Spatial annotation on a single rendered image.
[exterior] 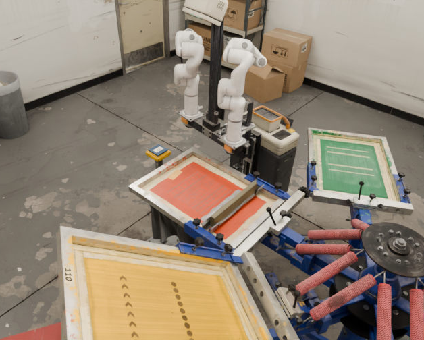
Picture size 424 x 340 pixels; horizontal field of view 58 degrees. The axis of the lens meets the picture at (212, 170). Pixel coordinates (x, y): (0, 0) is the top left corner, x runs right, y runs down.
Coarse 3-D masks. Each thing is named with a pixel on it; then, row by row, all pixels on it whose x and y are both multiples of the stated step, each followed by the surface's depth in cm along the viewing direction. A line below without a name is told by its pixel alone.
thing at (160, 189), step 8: (160, 184) 242; (168, 184) 242; (176, 184) 242; (160, 192) 236; (168, 200) 230; (176, 200) 230; (184, 208) 225; (192, 216) 221; (200, 216) 221; (232, 216) 222; (240, 216) 222; (224, 224) 216; (232, 224) 217; (240, 224) 217; (216, 232) 211; (224, 232) 212; (232, 232) 212
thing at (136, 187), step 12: (180, 156) 260; (204, 156) 262; (168, 168) 252; (228, 168) 252; (144, 180) 239; (240, 180) 247; (132, 192) 234; (144, 192) 230; (264, 192) 238; (156, 204) 222; (276, 204) 226; (168, 216) 218; (180, 216) 215; (264, 216) 218; (252, 228) 210; (240, 240) 203
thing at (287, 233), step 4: (288, 228) 204; (284, 232) 202; (288, 232) 202; (292, 232) 202; (276, 236) 205; (284, 236) 201; (288, 236) 200; (292, 236) 200; (296, 236) 200; (300, 236) 200; (288, 240) 200; (292, 240) 198; (296, 240) 198; (300, 240) 198; (292, 244) 200; (296, 244) 198
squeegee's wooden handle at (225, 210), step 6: (252, 186) 227; (240, 192) 223; (246, 192) 224; (252, 192) 230; (234, 198) 218; (240, 198) 221; (246, 198) 228; (228, 204) 214; (234, 204) 218; (222, 210) 210; (228, 210) 215; (216, 216) 207; (222, 216) 212; (210, 222) 209; (216, 222) 209
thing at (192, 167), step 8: (184, 168) 256; (192, 168) 256; (200, 168) 256; (184, 176) 249; (216, 176) 250; (224, 184) 244; (232, 184) 244; (232, 192) 238; (256, 200) 233; (240, 208) 227; (248, 208) 227; (256, 208) 228; (248, 216) 222
